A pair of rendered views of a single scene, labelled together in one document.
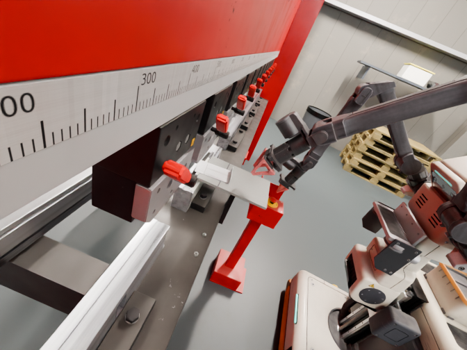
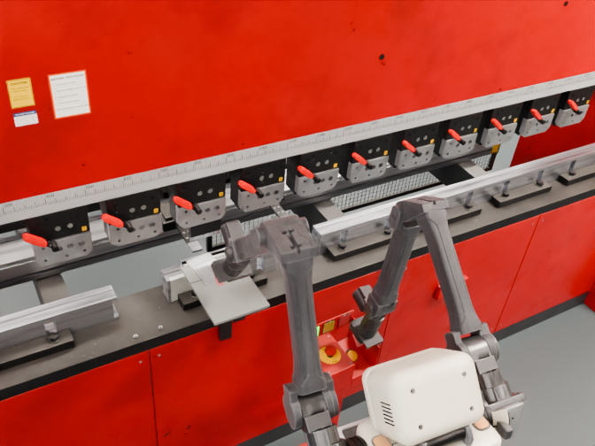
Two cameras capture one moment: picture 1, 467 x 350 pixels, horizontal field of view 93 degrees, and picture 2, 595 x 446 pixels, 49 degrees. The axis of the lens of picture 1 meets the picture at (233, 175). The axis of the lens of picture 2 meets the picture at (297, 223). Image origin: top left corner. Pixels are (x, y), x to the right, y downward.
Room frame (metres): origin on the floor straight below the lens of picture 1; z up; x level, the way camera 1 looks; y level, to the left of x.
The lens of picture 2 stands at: (0.08, -1.33, 2.40)
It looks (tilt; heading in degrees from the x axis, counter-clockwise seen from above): 38 degrees down; 57
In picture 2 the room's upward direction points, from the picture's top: 6 degrees clockwise
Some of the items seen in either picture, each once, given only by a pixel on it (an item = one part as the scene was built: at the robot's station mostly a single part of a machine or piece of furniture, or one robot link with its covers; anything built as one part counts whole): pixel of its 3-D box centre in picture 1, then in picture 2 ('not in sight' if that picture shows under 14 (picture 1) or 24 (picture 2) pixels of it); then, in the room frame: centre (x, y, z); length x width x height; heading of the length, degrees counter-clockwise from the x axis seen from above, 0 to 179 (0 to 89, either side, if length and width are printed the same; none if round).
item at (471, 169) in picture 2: not in sight; (440, 159); (2.05, 0.51, 0.81); 0.64 x 0.08 x 0.14; 90
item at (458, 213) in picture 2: (247, 121); (448, 217); (1.71, 0.07, 0.89); 0.30 x 0.05 x 0.03; 0
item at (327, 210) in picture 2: not in sight; (302, 196); (1.30, 0.51, 0.81); 0.64 x 0.08 x 0.14; 90
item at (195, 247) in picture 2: not in sight; (182, 226); (0.69, 0.29, 1.01); 0.26 x 0.12 x 0.05; 90
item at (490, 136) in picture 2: not in sight; (495, 120); (1.88, 0.13, 1.26); 0.15 x 0.09 x 0.17; 0
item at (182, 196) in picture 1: (200, 172); (220, 269); (0.76, 0.13, 0.92); 0.39 x 0.06 x 0.10; 0
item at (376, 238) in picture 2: (237, 139); (364, 243); (1.31, 0.07, 0.89); 0.30 x 0.05 x 0.03; 0
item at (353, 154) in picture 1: (383, 156); not in sight; (4.50, -2.56, 0.45); 1.26 x 0.87 x 0.90; 84
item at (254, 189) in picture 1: (236, 180); (224, 287); (0.70, -0.02, 1.00); 0.26 x 0.18 x 0.01; 90
